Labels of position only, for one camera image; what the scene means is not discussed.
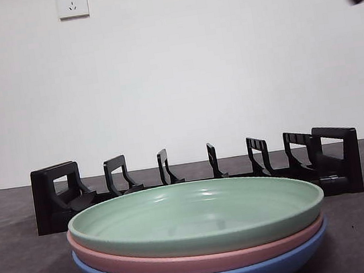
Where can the green plate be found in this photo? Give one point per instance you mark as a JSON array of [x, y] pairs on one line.
[[192, 209]]

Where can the pink plate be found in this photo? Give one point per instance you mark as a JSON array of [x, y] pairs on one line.
[[199, 259]]

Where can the black plastic dish rack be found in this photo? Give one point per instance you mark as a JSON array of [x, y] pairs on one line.
[[47, 213]]

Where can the white wall socket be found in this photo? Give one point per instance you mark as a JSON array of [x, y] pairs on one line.
[[72, 2]]

